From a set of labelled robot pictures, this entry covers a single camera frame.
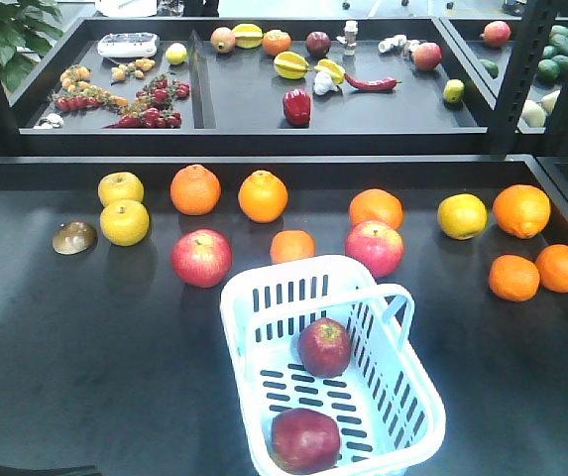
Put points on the red bell pepper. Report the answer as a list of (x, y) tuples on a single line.
[(297, 107)]

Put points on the yellow pear front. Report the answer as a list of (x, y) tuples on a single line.
[(125, 222)]

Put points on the yellow starfruit small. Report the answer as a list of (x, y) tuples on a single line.
[(335, 70)]

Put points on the starfruit rear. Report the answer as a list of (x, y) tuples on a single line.
[(248, 35)]

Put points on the small orange right pair left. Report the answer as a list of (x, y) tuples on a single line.
[(514, 278)]

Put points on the potted green plant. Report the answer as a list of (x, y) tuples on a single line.
[(28, 31)]

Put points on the black rear right tray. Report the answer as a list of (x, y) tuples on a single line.
[(491, 64)]

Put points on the small green lemon rear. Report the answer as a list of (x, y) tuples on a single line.
[(453, 92)]

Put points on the yellow round citrus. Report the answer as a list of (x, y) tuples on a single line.
[(462, 216)]

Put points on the yellow pear rear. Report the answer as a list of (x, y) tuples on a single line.
[(120, 185)]

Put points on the large orange behind apple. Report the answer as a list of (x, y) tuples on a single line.
[(376, 204)]

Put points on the avocado pile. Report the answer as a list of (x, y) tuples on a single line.
[(553, 65)]

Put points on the black wooden fruit display table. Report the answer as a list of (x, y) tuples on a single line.
[(107, 358)]

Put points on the small yellow lemon rear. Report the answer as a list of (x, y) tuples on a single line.
[(176, 53)]

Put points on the large orange far right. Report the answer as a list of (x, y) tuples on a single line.
[(522, 210)]

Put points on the yellow pear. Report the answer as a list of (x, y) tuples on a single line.
[(120, 185), (125, 222)]

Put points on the persimmon orange rear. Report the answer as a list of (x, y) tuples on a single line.
[(276, 41)]

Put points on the red chili pepper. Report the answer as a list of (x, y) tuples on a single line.
[(378, 85)]

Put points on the small orange centre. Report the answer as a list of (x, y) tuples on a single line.
[(291, 245)]

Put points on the white plastic box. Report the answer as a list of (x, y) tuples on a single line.
[(128, 45)]

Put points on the knobbed orange right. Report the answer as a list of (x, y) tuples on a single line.
[(263, 196)]

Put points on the cherry tomato vines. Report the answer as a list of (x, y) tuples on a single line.
[(151, 107)]

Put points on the garlic bulb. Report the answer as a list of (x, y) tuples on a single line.
[(324, 83)]

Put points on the red pomegranate rear tray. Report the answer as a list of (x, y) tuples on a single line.
[(427, 56)]

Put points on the light blue plastic basket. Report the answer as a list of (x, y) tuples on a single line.
[(328, 383)]

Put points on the knobbed orange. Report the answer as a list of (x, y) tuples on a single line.
[(263, 196), (195, 190)]

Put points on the dark purple plum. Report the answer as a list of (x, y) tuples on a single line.
[(318, 44)]

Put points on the red apple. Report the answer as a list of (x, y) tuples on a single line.
[(376, 245), (305, 441), (202, 258), (324, 348)]

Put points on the small orange pair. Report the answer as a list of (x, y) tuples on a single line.
[(514, 278), (552, 265)]

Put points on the knobbed orange left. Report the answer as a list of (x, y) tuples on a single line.
[(195, 190)]

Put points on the yellow starfruit large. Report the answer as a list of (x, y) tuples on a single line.
[(290, 65)]

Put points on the red peach rear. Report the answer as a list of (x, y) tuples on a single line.
[(496, 34)]

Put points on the black rear display tray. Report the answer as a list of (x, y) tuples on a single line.
[(236, 101)]

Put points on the pale green pear rear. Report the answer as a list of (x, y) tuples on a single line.
[(535, 113)]

